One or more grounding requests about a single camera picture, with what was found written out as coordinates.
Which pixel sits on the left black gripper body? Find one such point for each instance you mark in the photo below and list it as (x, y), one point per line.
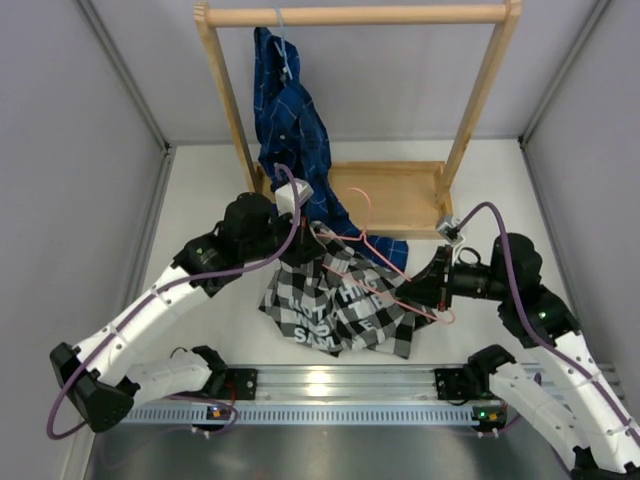
(277, 234)

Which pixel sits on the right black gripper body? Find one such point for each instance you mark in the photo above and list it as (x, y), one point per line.
(467, 280)

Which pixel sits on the black white checkered shirt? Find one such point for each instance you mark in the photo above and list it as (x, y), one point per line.
(342, 301)

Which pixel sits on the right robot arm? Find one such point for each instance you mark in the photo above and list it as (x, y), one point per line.
(589, 429)

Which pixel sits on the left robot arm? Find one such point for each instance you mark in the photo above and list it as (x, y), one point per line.
(250, 236)

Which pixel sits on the blue plaid shirt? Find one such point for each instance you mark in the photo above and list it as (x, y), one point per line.
(291, 132)

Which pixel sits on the light blue hanger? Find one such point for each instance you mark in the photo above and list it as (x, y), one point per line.
(281, 48)

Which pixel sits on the wooden clothes rack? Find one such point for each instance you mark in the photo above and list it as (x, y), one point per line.
(400, 199)

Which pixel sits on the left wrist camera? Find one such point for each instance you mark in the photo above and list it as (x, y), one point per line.
(294, 196)

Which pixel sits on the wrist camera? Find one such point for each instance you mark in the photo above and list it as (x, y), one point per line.
(448, 228)
(294, 196)

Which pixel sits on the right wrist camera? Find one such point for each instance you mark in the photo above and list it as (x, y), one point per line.
(448, 228)

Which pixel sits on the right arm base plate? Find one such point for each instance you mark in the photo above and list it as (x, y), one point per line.
(452, 385)

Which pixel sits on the aluminium mounting rail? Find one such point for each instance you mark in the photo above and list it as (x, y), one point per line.
(340, 385)

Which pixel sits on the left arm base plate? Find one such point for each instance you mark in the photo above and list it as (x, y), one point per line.
(240, 384)

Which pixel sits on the slotted cable duct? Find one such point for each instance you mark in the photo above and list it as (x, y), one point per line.
(358, 415)

